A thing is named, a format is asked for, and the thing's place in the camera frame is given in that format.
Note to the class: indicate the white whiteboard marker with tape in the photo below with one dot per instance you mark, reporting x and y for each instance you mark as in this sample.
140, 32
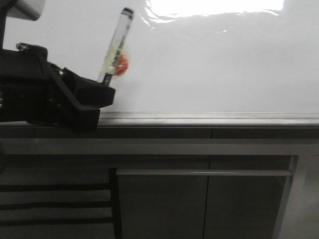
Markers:
112, 56

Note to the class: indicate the white whiteboard with aluminium frame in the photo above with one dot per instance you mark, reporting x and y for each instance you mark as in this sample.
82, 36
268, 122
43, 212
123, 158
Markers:
195, 62

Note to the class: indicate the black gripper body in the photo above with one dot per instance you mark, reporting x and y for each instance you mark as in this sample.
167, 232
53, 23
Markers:
27, 89

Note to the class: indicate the orange round magnet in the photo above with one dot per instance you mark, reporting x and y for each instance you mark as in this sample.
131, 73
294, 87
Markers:
122, 66

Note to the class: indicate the grey metal whiteboard stand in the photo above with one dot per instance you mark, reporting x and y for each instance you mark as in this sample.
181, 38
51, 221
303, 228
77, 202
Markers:
190, 183

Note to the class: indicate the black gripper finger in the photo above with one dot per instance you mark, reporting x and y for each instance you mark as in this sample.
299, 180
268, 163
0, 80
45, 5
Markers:
88, 92
63, 108

